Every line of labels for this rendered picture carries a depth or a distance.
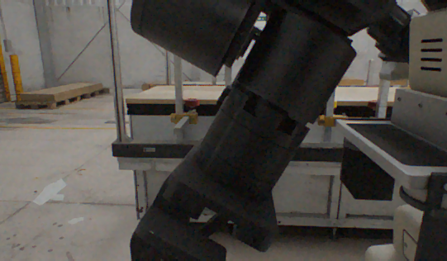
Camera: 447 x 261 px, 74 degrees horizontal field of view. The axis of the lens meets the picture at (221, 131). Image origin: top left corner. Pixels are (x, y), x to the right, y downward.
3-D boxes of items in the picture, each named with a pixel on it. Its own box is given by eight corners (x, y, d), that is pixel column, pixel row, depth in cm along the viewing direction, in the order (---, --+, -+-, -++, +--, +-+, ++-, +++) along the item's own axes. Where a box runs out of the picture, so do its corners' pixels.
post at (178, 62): (183, 146, 156) (180, 52, 143) (177, 146, 156) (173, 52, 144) (184, 144, 159) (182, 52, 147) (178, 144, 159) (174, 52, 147)
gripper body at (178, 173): (154, 204, 16) (221, 78, 14) (192, 154, 26) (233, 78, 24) (262, 263, 16) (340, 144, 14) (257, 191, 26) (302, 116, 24)
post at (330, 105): (329, 158, 152) (338, 61, 140) (321, 157, 152) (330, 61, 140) (326, 155, 155) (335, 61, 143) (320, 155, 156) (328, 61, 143)
